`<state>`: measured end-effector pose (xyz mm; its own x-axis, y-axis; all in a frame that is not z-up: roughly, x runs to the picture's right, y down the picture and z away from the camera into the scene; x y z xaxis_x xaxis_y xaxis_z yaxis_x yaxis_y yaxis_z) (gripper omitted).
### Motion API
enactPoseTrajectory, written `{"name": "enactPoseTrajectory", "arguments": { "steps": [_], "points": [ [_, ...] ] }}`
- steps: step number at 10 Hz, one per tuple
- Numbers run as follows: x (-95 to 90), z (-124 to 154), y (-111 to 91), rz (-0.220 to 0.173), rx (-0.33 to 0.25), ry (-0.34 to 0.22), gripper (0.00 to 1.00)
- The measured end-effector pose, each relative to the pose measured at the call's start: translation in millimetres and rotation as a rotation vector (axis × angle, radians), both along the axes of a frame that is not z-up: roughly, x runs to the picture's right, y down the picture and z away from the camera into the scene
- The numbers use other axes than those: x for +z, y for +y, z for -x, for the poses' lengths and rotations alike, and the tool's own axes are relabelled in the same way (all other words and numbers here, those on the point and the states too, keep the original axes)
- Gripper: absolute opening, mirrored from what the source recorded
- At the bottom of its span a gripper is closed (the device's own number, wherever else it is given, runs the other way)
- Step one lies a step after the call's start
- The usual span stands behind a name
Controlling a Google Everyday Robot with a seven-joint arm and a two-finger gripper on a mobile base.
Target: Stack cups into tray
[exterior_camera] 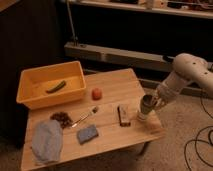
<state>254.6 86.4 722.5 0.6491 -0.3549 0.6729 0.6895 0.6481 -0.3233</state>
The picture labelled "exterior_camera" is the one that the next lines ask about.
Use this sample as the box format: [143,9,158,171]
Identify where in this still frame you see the white paper cup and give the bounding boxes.
[138,94,157,120]

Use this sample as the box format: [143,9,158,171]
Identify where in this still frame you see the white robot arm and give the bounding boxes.
[152,53,213,109]

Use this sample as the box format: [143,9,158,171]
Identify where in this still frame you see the yellow plastic tray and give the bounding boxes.
[16,61,86,110]

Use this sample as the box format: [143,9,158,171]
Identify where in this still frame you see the brown rectangular block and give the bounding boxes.
[117,105,131,127]

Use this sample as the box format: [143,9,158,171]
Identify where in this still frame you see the wooden table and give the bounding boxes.
[21,69,165,171]

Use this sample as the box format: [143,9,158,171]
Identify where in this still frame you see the orange round fruit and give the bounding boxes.
[92,88,102,100]

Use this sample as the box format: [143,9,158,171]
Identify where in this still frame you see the small brush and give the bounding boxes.
[71,106,99,128]

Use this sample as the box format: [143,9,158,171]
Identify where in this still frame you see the blue sponge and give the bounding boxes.
[77,125,99,144]

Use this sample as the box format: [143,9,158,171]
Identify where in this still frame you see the brown crumbly pile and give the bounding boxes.
[50,112,73,129]

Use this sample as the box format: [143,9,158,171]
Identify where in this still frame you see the wooden shelf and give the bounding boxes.
[69,0,213,19]

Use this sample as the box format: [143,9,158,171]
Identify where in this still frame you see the blue folded cloth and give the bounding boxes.
[31,120,63,165]

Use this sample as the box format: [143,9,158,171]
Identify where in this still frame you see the black floor cables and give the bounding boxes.
[183,96,213,171]

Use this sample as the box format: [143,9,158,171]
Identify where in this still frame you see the grey metal rail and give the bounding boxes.
[64,41,213,99]

